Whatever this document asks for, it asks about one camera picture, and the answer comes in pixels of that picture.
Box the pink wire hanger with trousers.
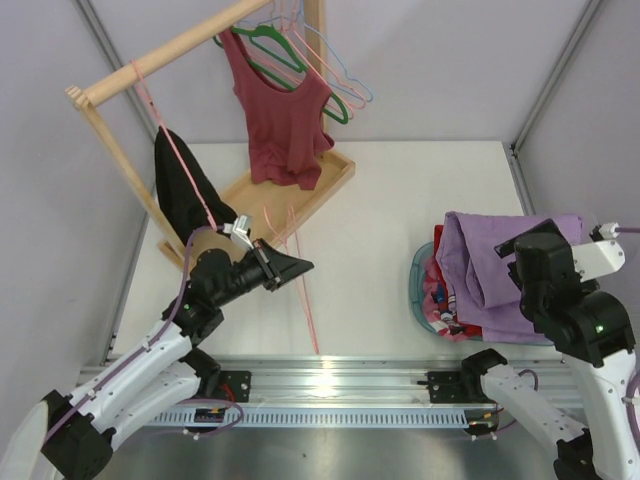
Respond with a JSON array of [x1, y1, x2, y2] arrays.
[[262, 205, 320, 355]]

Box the purple trousers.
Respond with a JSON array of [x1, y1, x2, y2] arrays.
[[434, 210, 587, 346]]

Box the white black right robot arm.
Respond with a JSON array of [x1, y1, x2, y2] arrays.
[[461, 220, 639, 479]]

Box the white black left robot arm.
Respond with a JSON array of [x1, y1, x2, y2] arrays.
[[41, 239, 314, 479]]

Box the green hanger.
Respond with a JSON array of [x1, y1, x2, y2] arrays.
[[231, 24, 352, 125]]

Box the wooden clothes rack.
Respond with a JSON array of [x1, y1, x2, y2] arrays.
[[66, 1, 355, 268]]

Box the black garment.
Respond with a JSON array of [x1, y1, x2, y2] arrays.
[[154, 128, 237, 243]]

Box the maroon tank top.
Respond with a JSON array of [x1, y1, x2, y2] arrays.
[[219, 29, 334, 190]]

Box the teal plastic basin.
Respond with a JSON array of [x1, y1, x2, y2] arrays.
[[408, 240, 556, 347]]

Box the colourful clothes in basin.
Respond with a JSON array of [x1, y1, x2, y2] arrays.
[[421, 256, 479, 342]]

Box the red folded cloth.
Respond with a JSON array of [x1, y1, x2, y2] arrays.
[[431, 225, 482, 341]]

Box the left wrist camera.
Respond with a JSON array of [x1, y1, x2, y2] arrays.
[[222, 214, 254, 251]]

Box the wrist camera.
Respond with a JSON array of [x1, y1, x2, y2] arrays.
[[222, 214, 254, 251], [571, 223, 626, 283]]

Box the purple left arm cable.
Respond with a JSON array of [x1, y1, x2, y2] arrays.
[[42, 224, 246, 449]]

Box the pink wire hanger with black garment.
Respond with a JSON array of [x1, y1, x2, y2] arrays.
[[130, 60, 218, 232]]

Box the aluminium rail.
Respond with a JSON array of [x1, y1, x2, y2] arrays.
[[79, 354, 616, 414]]

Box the white slotted cable duct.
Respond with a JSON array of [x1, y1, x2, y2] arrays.
[[148, 407, 469, 429]]

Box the empty pink wire hanger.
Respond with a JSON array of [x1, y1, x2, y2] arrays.
[[234, 1, 374, 125]]

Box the blue wire hanger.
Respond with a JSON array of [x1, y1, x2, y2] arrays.
[[238, 1, 375, 110]]

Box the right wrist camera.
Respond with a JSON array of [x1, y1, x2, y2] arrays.
[[571, 223, 626, 283]]

